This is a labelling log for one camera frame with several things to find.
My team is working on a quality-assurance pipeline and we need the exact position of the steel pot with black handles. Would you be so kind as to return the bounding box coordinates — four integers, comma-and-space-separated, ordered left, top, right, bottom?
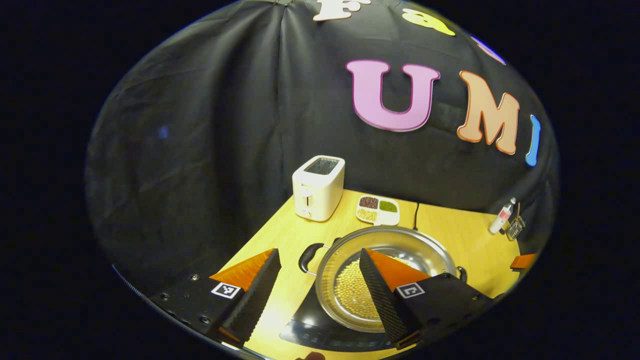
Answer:
298, 225, 469, 335

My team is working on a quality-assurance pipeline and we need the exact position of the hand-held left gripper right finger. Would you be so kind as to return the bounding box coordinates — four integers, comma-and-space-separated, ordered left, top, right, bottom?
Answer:
358, 247, 496, 351

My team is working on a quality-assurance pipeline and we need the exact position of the small glass jar with stick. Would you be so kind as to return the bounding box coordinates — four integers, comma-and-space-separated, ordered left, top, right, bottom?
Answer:
504, 202, 527, 242

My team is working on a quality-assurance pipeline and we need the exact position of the small clear bottle pink label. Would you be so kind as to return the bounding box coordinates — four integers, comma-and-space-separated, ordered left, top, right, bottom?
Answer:
488, 197, 518, 235

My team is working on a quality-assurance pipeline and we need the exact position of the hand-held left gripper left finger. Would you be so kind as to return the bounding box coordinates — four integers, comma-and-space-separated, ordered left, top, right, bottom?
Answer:
149, 248, 283, 350

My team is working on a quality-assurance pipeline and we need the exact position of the black induction cooktop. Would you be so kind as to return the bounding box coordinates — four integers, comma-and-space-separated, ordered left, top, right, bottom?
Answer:
278, 279, 402, 353

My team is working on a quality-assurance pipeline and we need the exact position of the white toaster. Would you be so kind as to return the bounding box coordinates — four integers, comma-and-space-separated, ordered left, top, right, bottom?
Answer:
292, 154, 346, 223

